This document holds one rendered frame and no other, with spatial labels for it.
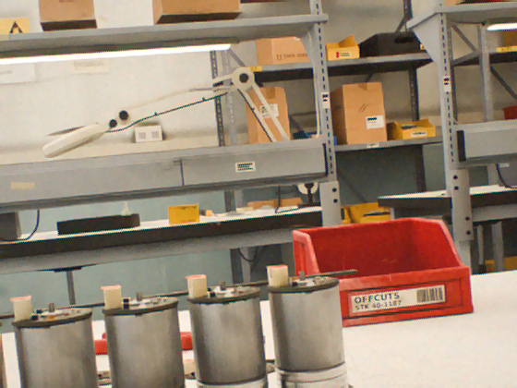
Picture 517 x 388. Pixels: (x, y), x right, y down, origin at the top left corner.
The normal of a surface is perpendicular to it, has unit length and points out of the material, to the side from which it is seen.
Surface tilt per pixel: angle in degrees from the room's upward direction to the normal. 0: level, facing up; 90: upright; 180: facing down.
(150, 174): 90
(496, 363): 0
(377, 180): 90
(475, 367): 0
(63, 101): 90
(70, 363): 90
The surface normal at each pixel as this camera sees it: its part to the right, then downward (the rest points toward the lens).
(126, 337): -0.24, 0.10
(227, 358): 0.02, 0.07
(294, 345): -0.48, 0.11
